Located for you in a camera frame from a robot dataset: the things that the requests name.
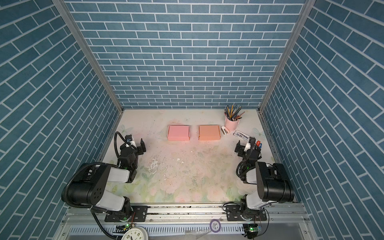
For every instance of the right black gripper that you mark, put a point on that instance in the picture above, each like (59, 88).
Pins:
(241, 148)

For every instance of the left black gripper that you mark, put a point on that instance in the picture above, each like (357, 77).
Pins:
(141, 148)

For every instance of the orange paper box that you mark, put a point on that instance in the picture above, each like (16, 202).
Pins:
(209, 133)

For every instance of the pink paper box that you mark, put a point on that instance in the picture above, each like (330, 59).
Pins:
(178, 133)

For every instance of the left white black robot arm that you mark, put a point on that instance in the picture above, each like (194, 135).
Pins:
(87, 187)

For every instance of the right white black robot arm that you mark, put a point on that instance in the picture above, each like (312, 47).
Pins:
(272, 181)

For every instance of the white toothpaste tube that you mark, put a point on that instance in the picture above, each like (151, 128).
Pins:
(241, 136)

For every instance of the pink pencil cup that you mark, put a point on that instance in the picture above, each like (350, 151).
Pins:
(231, 125)

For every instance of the coloured pencils bundle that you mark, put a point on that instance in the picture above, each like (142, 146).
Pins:
(233, 112)

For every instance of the white round clock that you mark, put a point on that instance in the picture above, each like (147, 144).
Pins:
(136, 233)

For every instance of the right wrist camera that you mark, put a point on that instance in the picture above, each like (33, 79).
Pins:
(250, 144)

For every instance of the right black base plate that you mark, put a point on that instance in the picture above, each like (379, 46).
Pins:
(236, 213)

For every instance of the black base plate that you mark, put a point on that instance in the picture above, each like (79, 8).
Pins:
(236, 213)
(132, 214)

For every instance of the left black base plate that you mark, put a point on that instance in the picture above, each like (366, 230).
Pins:
(132, 214)

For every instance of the aluminium mounting rail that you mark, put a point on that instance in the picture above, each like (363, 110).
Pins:
(198, 213)

